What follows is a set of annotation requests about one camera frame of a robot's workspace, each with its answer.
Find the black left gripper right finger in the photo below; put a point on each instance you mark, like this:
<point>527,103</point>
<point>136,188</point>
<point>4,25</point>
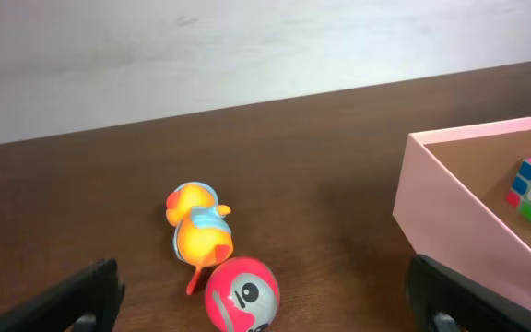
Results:
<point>442,299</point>

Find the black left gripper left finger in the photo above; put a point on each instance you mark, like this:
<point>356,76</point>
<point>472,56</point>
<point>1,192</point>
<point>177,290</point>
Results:
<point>90,300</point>

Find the pink cardboard box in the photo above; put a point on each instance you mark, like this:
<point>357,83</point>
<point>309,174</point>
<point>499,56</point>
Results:
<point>450,203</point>

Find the orange duck toy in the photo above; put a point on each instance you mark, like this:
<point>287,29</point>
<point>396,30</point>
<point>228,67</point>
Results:
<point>202,238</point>

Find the red and grey ball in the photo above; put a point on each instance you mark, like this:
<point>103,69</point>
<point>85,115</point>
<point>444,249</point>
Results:
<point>242,295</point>

